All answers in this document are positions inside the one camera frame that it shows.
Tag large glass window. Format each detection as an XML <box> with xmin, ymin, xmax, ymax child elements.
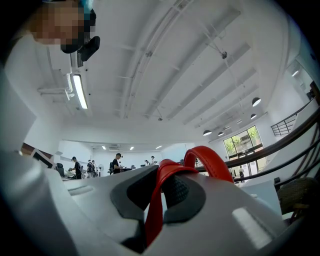
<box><xmin>223</xmin><ymin>125</ymin><xmax>264</xmax><ymax>161</ymax></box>

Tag person's head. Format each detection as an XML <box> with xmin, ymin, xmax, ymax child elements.
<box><xmin>29</xmin><ymin>0</ymin><xmax>97</xmax><ymax>47</ymax></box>

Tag black curved railing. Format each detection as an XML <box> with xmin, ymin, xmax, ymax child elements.
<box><xmin>194</xmin><ymin>107</ymin><xmax>320</xmax><ymax>182</ymax></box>

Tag dark wicker chair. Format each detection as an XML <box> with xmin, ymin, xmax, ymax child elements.
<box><xmin>276</xmin><ymin>177</ymin><xmax>320</xmax><ymax>222</ymax></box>

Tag ceiling strip light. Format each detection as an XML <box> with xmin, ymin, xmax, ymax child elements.
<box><xmin>72</xmin><ymin>74</ymin><xmax>89</xmax><ymax>110</ymax></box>

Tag light blue red-strapped bag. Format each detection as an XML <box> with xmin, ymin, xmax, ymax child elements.
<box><xmin>144</xmin><ymin>146</ymin><xmax>235</xmax><ymax>247</ymax></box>

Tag black stair railing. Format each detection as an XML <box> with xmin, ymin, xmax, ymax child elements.
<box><xmin>270</xmin><ymin>114</ymin><xmax>298</xmax><ymax>137</ymax></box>

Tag person's white printed shirt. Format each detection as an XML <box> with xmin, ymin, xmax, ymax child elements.
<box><xmin>3</xmin><ymin>32</ymin><xmax>73</xmax><ymax>153</ymax></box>

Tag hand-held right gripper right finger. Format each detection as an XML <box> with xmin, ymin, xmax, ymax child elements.
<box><xmin>139</xmin><ymin>172</ymin><xmax>288</xmax><ymax>256</ymax></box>

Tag light blue table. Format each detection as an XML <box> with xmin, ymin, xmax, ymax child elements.
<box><xmin>239</xmin><ymin>179</ymin><xmax>282</xmax><ymax>216</ymax></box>

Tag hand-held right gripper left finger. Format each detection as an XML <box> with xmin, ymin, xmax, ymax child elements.
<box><xmin>0</xmin><ymin>149</ymin><xmax>160</xmax><ymax>256</ymax></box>

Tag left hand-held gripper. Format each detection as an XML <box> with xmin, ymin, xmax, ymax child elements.
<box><xmin>31</xmin><ymin>147</ymin><xmax>55</xmax><ymax>170</ymax></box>

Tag black head-mounted camera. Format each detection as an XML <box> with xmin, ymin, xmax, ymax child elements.
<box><xmin>61</xmin><ymin>8</ymin><xmax>101</xmax><ymax>62</ymax></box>

